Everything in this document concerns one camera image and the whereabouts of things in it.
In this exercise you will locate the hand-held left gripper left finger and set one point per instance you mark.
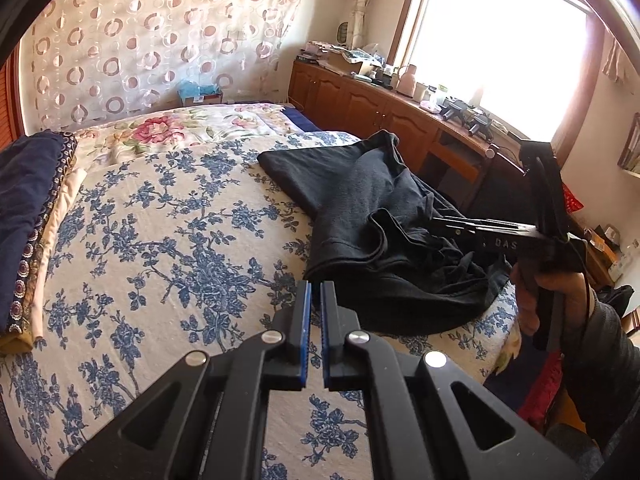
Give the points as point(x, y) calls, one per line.
point(306, 330)

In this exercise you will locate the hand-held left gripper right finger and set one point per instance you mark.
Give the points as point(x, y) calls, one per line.
point(327, 330)

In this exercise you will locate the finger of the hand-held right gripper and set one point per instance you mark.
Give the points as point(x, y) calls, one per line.
point(455, 224)

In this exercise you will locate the black printed t-shirt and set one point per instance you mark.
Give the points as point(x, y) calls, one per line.
point(360, 200)

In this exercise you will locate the person's right forearm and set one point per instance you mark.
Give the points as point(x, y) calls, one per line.
point(605, 360)

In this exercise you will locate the person's right hand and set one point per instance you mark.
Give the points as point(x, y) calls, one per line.
point(565, 290)

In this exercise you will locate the red basket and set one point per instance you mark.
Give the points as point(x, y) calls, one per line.
point(574, 200)

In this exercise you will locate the black devices on cabinet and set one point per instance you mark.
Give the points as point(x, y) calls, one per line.
point(467, 117)

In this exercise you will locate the white jar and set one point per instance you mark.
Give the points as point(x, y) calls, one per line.
point(421, 93)

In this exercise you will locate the blue floral quilt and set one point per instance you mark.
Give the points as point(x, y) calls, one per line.
point(175, 260)

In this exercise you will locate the pink thermos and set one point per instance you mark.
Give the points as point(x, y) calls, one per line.
point(408, 81)

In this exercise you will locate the wooden cabinet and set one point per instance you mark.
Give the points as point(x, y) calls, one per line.
point(350, 100)

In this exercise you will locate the red cloth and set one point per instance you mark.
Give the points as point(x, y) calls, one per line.
point(542, 390)

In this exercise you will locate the window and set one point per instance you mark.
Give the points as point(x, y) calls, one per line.
point(500, 45)

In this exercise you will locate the blue bed sheet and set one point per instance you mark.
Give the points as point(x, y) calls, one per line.
point(300, 121)

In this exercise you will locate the narrow window curtain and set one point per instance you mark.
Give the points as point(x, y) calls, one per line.
point(364, 5)

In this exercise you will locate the pink floral blanket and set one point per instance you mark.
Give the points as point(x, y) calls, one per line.
point(160, 130)

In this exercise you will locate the cream cloth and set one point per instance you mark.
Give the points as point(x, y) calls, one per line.
point(60, 240)

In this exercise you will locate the navy blue folded blanket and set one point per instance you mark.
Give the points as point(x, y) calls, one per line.
point(42, 240)

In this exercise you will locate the circle patterned curtain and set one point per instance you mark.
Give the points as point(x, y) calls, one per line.
point(150, 35)

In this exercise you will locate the wooden slatted wardrobe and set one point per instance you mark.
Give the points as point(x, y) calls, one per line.
point(11, 105)

